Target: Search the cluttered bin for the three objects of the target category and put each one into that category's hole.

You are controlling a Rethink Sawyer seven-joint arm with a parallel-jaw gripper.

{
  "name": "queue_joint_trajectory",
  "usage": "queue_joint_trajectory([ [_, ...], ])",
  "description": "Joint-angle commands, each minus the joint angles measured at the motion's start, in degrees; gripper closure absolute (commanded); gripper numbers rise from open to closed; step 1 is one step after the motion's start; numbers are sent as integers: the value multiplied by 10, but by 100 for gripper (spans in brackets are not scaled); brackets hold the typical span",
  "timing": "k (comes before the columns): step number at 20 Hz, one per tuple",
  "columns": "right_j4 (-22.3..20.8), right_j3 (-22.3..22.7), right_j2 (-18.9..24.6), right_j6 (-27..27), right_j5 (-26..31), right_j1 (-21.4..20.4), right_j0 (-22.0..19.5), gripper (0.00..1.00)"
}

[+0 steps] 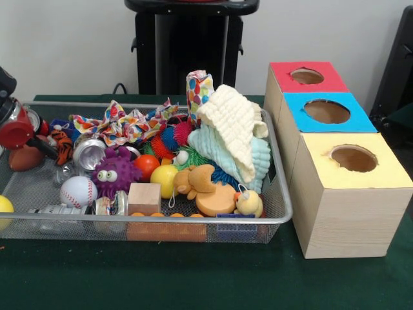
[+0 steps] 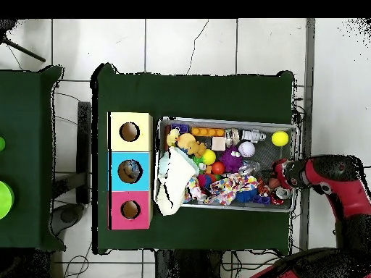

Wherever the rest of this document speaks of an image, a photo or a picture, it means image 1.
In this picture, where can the brown toy football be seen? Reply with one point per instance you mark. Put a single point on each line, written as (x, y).
(24, 159)

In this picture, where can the black chair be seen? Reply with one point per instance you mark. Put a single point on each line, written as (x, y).
(397, 71)

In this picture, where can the cream knit cloth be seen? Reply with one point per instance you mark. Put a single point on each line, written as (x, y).
(232, 123)

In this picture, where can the small yellow ball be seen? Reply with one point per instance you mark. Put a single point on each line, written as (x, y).
(164, 181)

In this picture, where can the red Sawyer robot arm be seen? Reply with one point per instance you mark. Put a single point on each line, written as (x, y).
(5, 93)

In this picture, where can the crushed clear plastic bottle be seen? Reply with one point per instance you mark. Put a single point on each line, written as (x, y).
(58, 209)

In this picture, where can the white baseball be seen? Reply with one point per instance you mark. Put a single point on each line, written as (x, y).
(79, 192)

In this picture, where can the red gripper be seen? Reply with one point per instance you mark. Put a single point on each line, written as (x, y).
(16, 129)

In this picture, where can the orange foam duck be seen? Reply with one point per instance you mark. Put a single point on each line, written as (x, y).
(206, 192)

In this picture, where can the clear plastic blue label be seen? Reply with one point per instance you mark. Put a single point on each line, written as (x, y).
(63, 173)

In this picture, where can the shallow clear mesh bin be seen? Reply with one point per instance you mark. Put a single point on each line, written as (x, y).
(281, 194)

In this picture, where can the wooden cube block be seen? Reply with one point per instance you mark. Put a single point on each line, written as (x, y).
(144, 198)

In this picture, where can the purple googly-eyed monster toy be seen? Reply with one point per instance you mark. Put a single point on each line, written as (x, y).
(116, 173)

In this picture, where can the small orange ball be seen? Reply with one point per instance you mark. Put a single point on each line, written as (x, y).
(146, 166)

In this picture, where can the orange toy brick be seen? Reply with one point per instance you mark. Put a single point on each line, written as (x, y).
(166, 228)

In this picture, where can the crushed silver can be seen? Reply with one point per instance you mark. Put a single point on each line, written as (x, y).
(89, 155)

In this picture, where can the small yellow rubber duck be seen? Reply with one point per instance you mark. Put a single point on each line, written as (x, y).
(248, 203)

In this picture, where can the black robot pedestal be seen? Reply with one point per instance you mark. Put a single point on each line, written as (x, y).
(193, 45)

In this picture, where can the wooden box with three holes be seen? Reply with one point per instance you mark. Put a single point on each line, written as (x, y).
(352, 206)

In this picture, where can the open-top silver can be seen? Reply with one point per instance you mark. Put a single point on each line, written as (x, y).
(111, 205)

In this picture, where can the mint green cloth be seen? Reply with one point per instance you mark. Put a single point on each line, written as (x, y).
(209, 147)

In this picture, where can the multicolour polka dot cloth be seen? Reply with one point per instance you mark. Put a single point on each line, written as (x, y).
(199, 89)
(126, 123)

